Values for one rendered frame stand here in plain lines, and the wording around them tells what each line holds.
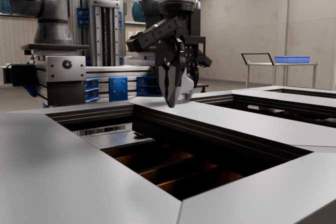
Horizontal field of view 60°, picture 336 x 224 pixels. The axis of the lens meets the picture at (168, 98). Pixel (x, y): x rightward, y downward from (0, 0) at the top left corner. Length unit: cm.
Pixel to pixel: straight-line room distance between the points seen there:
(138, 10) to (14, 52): 987
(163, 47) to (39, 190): 38
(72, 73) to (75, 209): 85
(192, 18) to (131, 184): 39
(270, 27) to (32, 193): 1036
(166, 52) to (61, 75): 58
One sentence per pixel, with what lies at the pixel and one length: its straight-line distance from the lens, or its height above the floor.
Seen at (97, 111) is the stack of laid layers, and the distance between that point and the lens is 85.
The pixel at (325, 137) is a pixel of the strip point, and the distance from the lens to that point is 60.
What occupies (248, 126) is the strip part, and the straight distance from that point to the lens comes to 63.
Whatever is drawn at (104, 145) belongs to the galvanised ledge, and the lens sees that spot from 107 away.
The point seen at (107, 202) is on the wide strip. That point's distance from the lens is 31.
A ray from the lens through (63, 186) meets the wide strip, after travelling 36.
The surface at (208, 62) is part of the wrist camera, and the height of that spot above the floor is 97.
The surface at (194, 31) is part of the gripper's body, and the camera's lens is 63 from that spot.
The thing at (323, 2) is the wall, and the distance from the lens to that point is 968.
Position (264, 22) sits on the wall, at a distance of 1075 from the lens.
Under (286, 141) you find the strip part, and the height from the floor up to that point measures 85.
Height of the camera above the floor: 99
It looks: 8 degrees down
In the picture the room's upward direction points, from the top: straight up
